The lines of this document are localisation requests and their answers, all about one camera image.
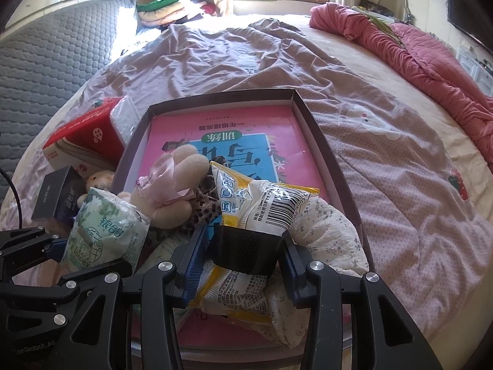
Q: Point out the green tissue pack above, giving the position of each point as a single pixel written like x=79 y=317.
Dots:
x=105 y=229

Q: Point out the red white tissue box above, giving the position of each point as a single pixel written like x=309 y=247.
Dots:
x=94 y=141

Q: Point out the mauve strawberry bedsheet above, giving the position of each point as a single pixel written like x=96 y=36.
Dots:
x=422 y=187

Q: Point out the dark grey small box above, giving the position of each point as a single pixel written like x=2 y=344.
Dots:
x=58 y=196

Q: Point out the plush bear purple dress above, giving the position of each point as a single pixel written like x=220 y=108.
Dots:
x=101 y=180

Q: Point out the stack of folded blankets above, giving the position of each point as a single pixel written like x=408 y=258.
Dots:
x=162 y=13

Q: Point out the grey quilted headboard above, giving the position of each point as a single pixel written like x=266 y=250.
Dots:
x=44 y=63

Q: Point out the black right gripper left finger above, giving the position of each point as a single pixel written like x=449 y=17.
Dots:
x=161 y=308

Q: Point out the white floral scrunchie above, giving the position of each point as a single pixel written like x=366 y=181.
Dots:
x=330 y=238

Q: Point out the leopard print scrunchie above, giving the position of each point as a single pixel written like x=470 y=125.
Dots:
x=205 y=206

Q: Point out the plush bear pink dress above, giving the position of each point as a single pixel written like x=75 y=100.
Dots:
x=165 y=194

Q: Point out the white drawer cabinet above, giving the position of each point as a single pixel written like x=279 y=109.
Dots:
x=480 y=73

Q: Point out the black flat television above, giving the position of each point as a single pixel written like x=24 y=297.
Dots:
x=461 y=16

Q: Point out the pink blue book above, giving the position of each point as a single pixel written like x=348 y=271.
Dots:
x=247 y=168

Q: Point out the pink quilted comforter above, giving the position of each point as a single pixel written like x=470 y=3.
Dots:
x=420 y=59

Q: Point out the shallow grey cardboard box tray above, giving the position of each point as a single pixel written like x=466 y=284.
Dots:
x=263 y=134

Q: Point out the yellow white snack bag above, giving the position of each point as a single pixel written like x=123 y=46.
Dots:
x=242 y=254

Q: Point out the white vanity mirror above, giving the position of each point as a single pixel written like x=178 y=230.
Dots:
x=399 y=8

